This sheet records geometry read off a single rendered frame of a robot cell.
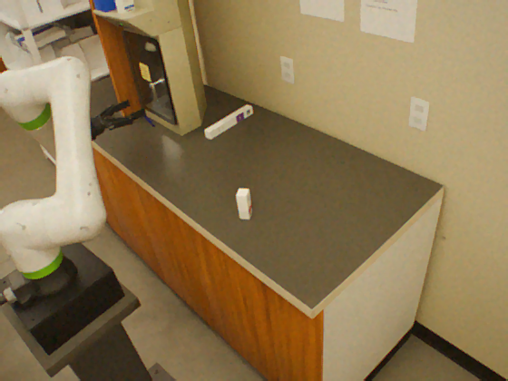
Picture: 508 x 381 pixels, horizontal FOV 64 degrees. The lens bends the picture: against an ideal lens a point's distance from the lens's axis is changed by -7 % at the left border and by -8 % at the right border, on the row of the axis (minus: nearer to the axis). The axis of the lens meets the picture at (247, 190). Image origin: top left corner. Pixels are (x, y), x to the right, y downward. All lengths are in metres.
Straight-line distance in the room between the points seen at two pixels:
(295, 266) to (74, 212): 0.63
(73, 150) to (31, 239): 0.25
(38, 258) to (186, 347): 1.27
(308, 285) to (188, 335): 1.21
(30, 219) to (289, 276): 0.71
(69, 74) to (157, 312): 1.57
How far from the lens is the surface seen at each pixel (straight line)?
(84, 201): 1.11
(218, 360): 2.24
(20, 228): 1.15
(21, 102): 1.34
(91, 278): 1.26
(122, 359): 1.54
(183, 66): 1.89
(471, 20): 1.40
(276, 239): 1.38
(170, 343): 2.36
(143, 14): 1.75
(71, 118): 1.21
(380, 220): 1.44
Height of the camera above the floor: 1.91
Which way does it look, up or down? 38 degrees down
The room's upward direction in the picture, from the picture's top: 8 degrees counter-clockwise
